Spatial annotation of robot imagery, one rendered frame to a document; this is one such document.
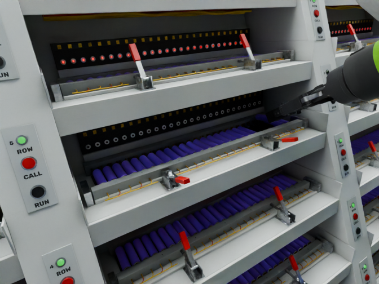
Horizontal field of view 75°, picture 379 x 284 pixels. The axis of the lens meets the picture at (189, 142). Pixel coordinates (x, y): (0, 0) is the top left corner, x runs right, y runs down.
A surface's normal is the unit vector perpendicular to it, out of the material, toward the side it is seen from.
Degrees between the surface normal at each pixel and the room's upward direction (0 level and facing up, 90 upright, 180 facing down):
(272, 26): 90
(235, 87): 109
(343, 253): 90
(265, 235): 19
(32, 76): 90
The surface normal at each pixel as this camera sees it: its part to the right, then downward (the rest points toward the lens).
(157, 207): 0.51, 0.29
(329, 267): -0.08, -0.92
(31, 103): 0.45, -0.03
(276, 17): -0.86, 0.26
